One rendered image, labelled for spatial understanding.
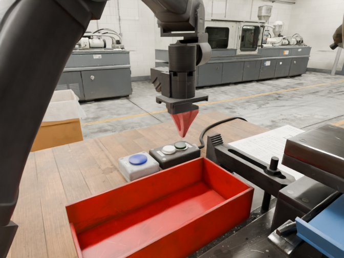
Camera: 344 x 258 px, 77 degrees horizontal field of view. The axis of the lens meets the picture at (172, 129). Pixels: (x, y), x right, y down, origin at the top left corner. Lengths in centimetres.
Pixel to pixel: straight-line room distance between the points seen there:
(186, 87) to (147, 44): 662
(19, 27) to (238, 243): 35
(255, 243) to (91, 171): 35
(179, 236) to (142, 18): 686
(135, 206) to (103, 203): 6
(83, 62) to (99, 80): 42
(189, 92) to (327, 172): 28
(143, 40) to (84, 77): 294
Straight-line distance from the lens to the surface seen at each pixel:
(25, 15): 21
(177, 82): 45
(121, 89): 477
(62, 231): 40
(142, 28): 701
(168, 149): 50
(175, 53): 44
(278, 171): 38
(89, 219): 37
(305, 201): 33
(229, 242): 36
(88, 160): 56
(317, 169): 29
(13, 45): 20
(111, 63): 466
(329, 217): 31
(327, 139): 32
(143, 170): 45
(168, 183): 40
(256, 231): 38
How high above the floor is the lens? 117
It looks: 22 degrees down
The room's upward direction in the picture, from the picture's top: straight up
